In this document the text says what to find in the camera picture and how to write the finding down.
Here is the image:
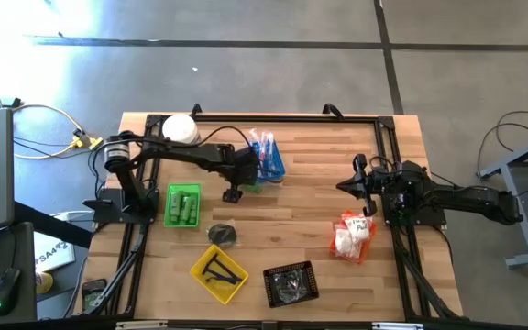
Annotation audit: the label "black plastic basket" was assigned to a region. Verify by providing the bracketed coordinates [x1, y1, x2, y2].
[262, 260, 321, 309]

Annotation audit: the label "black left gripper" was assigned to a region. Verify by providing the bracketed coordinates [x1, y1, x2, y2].
[221, 146, 261, 204]

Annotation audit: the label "orange plastic basket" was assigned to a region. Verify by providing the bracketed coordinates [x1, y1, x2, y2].
[329, 209, 379, 265]

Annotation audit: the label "cream cable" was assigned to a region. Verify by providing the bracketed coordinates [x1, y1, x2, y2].
[12, 103, 86, 160]

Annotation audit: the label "grey metal table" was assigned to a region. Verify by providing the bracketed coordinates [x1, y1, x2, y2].
[477, 126, 528, 270]

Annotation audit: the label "white printed plastic bag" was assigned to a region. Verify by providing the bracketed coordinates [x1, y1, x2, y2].
[344, 214, 374, 243]

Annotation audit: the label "white printed booklet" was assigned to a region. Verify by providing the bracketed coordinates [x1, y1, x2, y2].
[32, 231, 76, 275]

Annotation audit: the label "yellow plastic basket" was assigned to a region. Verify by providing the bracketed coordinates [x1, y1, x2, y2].
[189, 244, 250, 305]

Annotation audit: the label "dark desk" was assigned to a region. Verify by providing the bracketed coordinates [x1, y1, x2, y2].
[0, 222, 39, 325]

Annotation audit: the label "black computer mouse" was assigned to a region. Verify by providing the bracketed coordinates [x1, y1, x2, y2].
[0, 267, 22, 316]

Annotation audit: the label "thin black cable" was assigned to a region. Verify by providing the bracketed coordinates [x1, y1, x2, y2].
[12, 136, 105, 193]

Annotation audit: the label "blue plastic basket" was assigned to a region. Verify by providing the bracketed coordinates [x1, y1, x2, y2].
[247, 132, 287, 183]

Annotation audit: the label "bagged white cotton pads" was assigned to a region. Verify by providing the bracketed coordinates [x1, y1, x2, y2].
[334, 227, 357, 259]

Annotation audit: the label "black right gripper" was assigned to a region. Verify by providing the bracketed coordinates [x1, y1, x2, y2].
[335, 153, 405, 218]

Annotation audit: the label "black aluminium rig frame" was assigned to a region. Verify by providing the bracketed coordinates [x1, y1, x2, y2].
[80, 112, 465, 322]

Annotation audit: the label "black handheld device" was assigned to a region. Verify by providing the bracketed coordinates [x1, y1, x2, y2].
[80, 278, 108, 315]

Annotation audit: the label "black disposable razor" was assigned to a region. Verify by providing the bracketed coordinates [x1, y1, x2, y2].
[201, 252, 225, 277]

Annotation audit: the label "yellow rounded object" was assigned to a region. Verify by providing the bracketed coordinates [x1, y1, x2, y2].
[36, 270, 55, 295]

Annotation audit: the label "black metal beam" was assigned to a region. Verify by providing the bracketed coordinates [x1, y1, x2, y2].
[14, 201, 94, 249]

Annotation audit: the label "green plastic basket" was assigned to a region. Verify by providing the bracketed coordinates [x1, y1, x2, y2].
[163, 182, 203, 229]

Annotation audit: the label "red white toothbrush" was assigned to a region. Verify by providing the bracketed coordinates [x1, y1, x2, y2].
[259, 132, 270, 171]

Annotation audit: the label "yellow disinfecting wipes canister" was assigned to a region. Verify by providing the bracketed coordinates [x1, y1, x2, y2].
[161, 113, 202, 147]

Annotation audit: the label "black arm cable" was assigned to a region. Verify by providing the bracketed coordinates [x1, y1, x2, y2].
[194, 125, 253, 149]

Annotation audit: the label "bag of cotton swabs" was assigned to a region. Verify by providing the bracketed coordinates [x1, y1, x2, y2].
[348, 237, 371, 262]

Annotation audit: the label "silver bracket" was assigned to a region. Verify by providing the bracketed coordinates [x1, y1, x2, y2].
[115, 320, 169, 330]
[371, 322, 424, 330]

